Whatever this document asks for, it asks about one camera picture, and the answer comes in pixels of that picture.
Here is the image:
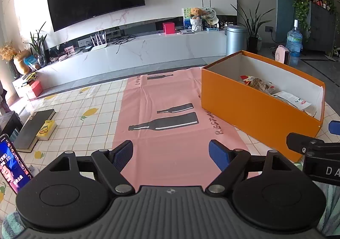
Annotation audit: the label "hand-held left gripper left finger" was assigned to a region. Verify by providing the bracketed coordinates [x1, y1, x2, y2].
[45, 140, 135, 194]

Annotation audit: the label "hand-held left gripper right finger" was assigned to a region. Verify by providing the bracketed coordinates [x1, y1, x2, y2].
[205, 139, 299, 194]

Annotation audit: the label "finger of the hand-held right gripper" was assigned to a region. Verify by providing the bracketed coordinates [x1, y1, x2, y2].
[286, 133, 340, 155]
[328, 120, 340, 135]

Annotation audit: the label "clear packet white beans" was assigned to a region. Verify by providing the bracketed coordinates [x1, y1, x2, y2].
[272, 91, 315, 116]

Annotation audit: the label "orange cardboard box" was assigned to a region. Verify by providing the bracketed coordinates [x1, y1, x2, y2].
[201, 50, 326, 162]

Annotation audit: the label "clear packet dried meat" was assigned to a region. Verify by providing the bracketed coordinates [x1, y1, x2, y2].
[250, 77, 277, 95]

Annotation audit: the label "red snack packet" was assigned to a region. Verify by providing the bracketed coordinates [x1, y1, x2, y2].
[240, 75, 257, 86]

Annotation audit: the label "teal cloth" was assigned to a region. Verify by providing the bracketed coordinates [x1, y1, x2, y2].
[0, 182, 340, 239]

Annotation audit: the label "pink bottle print mat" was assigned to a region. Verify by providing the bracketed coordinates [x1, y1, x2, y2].
[112, 67, 255, 189]

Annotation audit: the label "yellow duck box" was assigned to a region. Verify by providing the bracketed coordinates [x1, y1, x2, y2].
[37, 120, 57, 140]

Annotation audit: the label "pink heater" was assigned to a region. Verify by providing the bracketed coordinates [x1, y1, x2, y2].
[275, 45, 290, 65]

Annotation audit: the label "black book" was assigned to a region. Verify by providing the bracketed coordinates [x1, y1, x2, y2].
[14, 108, 56, 152]

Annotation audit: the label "blue water jug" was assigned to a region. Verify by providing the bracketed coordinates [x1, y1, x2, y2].
[287, 20, 303, 58]

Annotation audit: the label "dark grey cabinet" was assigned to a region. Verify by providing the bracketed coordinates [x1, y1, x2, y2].
[304, 1, 336, 53]

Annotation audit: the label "white marble tv cabinet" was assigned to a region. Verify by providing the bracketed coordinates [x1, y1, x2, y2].
[12, 29, 227, 97]

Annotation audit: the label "pink storage box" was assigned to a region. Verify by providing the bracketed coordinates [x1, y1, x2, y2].
[26, 80, 43, 100]

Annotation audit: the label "smartphone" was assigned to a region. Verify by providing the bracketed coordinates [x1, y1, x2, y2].
[0, 134, 34, 195]

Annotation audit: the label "white router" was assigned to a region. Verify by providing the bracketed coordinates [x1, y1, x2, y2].
[89, 31, 108, 51]

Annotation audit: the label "silver trash bin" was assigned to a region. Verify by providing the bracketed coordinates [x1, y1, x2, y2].
[225, 25, 248, 56]

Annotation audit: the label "dark low stool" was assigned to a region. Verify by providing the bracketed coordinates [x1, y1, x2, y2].
[0, 110, 23, 140]

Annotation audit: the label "potted long leaf plant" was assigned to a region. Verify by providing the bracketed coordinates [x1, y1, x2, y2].
[231, 1, 275, 54]

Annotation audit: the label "white storage box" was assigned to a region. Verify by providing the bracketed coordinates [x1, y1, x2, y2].
[12, 77, 30, 98]

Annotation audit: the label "cluster of small dark jars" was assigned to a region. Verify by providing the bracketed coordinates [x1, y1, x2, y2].
[219, 16, 234, 27]

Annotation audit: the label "trailing green pothos plant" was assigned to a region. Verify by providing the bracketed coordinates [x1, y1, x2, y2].
[276, 0, 315, 42]

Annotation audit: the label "light blue packet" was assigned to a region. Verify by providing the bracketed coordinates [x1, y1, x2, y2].
[24, 55, 38, 67]

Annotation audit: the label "red square box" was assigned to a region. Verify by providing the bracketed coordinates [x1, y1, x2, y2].
[163, 22, 176, 35]

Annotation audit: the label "yellow round vase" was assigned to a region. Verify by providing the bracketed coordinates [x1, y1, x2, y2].
[13, 50, 32, 75]

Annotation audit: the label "blue picture board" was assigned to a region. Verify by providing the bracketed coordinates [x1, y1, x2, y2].
[183, 8, 192, 30]

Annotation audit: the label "orchid plant in glass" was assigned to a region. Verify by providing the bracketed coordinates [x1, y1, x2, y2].
[24, 22, 48, 69]

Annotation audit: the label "round painted fan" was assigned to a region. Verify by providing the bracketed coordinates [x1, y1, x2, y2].
[202, 7, 220, 23]

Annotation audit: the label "vase of yellow dried flowers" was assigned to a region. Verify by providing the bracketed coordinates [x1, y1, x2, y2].
[0, 43, 20, 79]

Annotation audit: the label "black cables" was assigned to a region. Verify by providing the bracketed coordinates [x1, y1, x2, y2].
[112, 35, 136, 54]

